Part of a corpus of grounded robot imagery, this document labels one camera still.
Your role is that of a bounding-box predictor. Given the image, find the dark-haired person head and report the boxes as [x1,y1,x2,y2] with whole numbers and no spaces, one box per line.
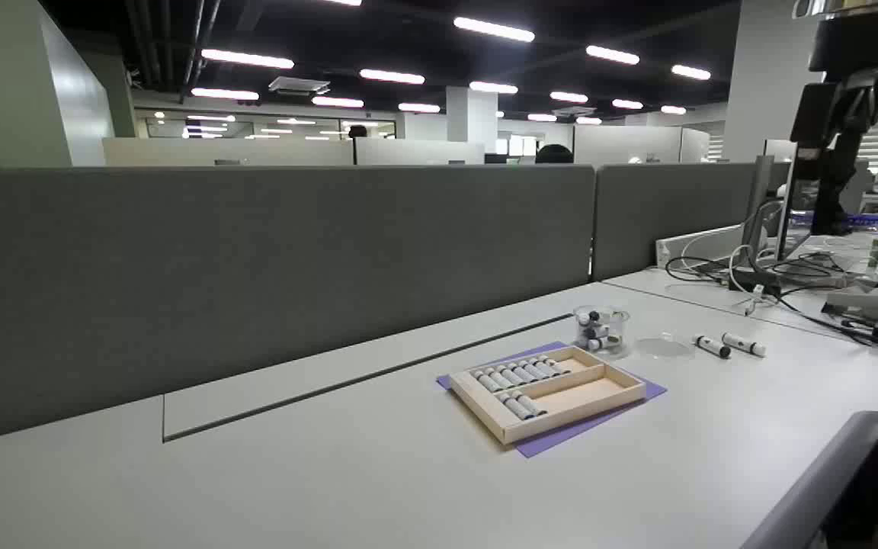
[534,142,577,168]

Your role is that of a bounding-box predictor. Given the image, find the clear glass bowl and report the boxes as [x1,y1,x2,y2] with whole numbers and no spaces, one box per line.
[569,303,635,356]

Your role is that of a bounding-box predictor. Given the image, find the long grey partition panel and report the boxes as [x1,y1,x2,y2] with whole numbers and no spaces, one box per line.
[0,164,600,451]

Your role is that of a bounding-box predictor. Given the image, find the wooden compartment tray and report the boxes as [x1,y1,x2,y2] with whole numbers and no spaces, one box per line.
[446,345,650,451]

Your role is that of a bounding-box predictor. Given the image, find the purple mat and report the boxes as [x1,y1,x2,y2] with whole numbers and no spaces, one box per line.
[431,338,669,462]

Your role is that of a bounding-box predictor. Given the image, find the white background partition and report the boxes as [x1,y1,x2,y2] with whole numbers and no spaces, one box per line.
[100,134,486,172]

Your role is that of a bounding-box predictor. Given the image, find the ceiling air conditioner unit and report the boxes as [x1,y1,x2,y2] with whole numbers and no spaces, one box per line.
[265,73,333,100]

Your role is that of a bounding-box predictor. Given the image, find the white cable tray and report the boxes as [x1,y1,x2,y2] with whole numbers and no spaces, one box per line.
[653,223,748,272]

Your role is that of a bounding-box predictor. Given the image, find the tangled desk cables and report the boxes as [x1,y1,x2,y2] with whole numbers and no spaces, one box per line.
[660,239,862,313]

